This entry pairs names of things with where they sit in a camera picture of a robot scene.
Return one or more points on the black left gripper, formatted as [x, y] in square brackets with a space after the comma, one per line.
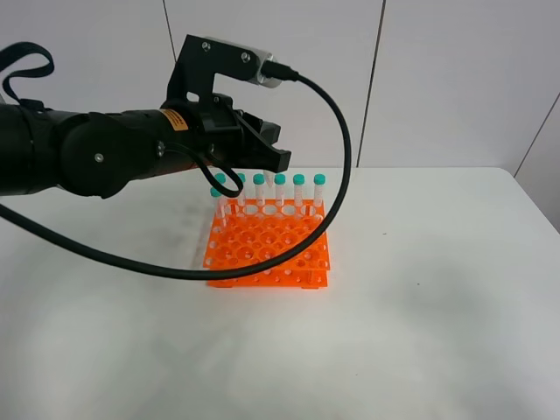
[209, 133]

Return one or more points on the clear test tube teal cap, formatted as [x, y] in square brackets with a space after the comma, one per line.
[269, 178]

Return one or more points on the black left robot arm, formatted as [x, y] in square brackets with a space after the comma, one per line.
[95, 154]

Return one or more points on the racked test tube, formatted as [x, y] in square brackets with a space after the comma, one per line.
[220, 178]
[299, 183]
[319, 181]
[241, 199]
[279, 182]
[259, 181]

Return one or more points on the racked test tube far left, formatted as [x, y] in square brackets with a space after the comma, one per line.
[220, 178]

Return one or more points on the racked test tube far right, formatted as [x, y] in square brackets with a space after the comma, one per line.
[319, 181]

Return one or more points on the racked test tube second row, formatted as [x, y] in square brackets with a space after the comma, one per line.
[220, 207]

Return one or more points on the orange test tube rack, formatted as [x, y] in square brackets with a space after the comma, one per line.
[263, 233]

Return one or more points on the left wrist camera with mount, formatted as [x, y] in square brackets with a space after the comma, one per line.
[201, 59]

